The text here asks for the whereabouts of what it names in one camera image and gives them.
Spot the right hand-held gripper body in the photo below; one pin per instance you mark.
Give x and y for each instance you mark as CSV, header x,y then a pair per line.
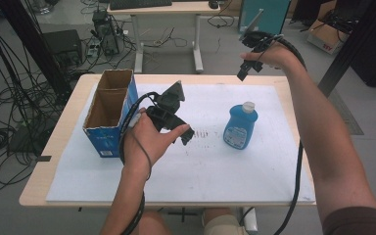
x,y
258,39

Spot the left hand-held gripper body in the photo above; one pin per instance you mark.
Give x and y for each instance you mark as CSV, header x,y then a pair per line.
x,y
169,98

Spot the blue detergent bottle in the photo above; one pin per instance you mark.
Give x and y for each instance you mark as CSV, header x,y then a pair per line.
x,y
240,127

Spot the blue cardboard box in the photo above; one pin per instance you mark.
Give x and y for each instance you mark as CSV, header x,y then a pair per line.
x,y
111,130

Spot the person's right hand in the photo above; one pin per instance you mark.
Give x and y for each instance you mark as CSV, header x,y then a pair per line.
x,y
274,55

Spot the person's left hand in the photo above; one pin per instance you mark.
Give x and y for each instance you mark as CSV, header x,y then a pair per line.
x,y
147,140

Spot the teal box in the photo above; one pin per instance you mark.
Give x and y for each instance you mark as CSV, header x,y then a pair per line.
x,y
274,16

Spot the white table mat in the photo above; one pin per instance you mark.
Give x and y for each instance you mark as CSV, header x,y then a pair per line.
x,y
209,176

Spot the black computer mouse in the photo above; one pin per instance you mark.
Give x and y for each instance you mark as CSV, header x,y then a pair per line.
x,y
213,4

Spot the brown cardboard box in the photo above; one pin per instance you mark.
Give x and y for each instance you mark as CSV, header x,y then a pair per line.
x,y
324,36

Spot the person's left leg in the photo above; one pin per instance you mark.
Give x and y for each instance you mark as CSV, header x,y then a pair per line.
x,y
153,225

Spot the person's leg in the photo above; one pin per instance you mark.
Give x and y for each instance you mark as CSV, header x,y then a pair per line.
x,y
153,225
222,223

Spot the white desk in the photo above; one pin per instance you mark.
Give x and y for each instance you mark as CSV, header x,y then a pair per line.
x,y
163,8

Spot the person's right leg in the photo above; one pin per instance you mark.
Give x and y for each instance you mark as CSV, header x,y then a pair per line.
x,y
222,223

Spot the black metal stand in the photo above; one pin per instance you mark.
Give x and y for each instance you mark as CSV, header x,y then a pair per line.
x,y
32,42
355,45

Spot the black keyboard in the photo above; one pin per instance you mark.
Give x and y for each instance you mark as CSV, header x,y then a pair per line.
x,y
140,3

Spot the grey floor mat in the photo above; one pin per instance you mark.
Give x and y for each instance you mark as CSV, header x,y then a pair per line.
x,y
349,117

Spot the white table leg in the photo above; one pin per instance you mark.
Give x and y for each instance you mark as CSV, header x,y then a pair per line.
x,y
250,222

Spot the black equipment case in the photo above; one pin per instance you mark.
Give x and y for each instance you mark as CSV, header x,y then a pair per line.
x,y
62,45

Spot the black tape piece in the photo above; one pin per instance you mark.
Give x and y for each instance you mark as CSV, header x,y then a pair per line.
x,y
44,158

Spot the brown shirt sleeve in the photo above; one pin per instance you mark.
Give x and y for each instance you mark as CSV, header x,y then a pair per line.
x,y
359,223

